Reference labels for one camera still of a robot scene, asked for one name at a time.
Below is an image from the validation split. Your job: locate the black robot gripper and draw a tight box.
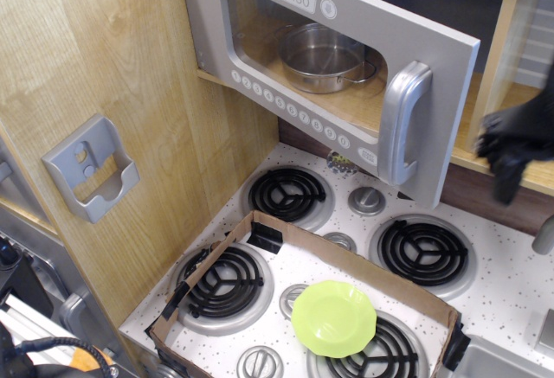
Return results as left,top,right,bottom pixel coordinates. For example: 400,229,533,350
474,88,554,206

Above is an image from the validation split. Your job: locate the silver microwave door handle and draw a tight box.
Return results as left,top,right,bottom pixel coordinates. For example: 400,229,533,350
377,61,433,186

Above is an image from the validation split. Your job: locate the grey toy microwave door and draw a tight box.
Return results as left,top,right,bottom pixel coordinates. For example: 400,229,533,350
186,0,480,208

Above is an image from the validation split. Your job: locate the grey sink faucet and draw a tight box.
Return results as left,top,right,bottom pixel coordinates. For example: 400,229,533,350
531,216,554,255

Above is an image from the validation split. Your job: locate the back right black burner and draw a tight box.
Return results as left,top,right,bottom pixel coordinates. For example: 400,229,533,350
377,220,469,287

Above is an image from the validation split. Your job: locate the black burner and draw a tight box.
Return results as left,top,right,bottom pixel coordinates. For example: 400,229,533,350
324,317,420,378
179,246,266,319
246,167,328,222
377,220,469,287

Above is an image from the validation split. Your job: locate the grey back stove knob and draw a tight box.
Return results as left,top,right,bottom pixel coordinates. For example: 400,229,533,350
348,187,386,216

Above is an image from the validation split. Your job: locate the grey stove knob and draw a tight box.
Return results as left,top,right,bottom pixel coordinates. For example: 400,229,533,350
323,232,357,253
279,284,308,320
236,345,284,378
348,187,386,216

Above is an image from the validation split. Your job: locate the hanging round metal strainer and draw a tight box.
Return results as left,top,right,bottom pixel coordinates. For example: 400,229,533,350
326,151,358,177

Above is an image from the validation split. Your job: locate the grey middle stove knob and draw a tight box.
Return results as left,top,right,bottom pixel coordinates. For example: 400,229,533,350
323,232,357,253

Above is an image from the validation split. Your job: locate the stainless steel pot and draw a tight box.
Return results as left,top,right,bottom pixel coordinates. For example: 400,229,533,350
277,23,378,94

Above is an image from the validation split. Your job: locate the silver sink basin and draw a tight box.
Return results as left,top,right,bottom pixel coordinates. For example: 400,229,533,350
453,336,553,378

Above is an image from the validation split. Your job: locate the back left black burner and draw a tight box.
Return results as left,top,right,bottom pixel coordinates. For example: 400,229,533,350
246,167,328,222

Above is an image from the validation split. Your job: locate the front right black burner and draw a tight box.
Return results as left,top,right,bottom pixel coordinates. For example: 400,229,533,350
324,317,420,378

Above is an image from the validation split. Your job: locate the lime green plastic plate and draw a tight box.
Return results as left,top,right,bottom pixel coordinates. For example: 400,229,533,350
291,280,377,358

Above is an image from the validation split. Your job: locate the grey centre stove knob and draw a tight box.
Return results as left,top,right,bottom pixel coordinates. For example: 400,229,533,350
279,284,308,320

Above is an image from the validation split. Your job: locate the front left black burner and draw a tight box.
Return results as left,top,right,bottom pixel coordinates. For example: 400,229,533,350
179,246,266,319

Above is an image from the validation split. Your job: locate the grey front stove knob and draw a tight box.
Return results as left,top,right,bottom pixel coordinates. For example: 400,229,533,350
236,345,284,378

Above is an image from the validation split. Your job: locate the orange tape piece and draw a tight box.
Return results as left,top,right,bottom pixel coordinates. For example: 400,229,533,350
69,348,100,372

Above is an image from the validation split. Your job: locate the brown cardboard frame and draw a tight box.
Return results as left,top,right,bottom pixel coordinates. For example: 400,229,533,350
148,211,467,377

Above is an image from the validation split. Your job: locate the grey plastic wall holder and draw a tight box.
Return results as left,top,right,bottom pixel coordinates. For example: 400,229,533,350
42,114,140,224

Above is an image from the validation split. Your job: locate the grey oven door handle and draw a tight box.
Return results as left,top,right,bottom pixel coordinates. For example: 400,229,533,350
59,293,90,340

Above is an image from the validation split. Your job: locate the black braided cable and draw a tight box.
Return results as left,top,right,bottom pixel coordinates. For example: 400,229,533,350
12,336,110,378

